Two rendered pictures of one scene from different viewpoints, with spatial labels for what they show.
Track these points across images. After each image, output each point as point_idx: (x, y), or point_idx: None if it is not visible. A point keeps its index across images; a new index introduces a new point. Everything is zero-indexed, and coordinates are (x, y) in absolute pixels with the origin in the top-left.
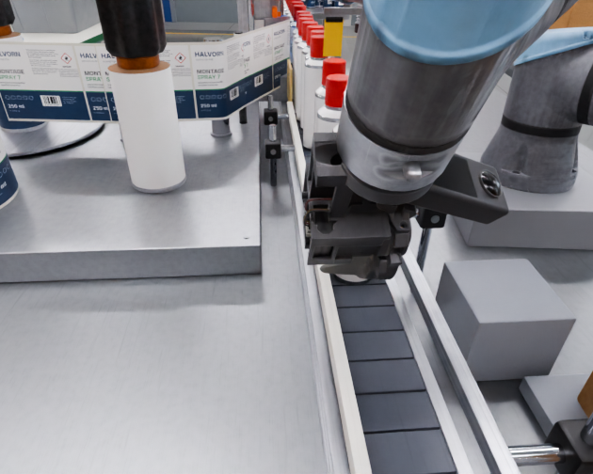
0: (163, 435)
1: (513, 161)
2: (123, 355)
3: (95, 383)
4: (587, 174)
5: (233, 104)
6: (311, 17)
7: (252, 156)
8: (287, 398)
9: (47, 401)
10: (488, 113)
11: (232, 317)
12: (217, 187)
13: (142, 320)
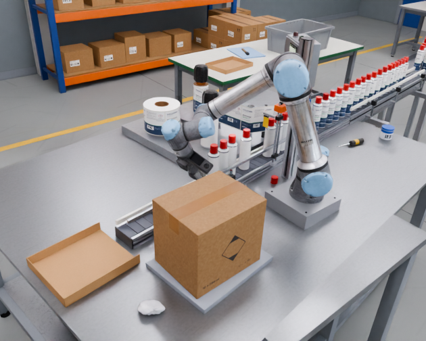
0: (152, 190)
1: (293, 184)
2: (161, 176)
3: (152, 178)
4: (326, 205)
5: (255, 129)
6: None
7: None
8: None
9: (143, 176)
10: (392, 180)
11: (186, 183)
12: None
13: (171, 173)
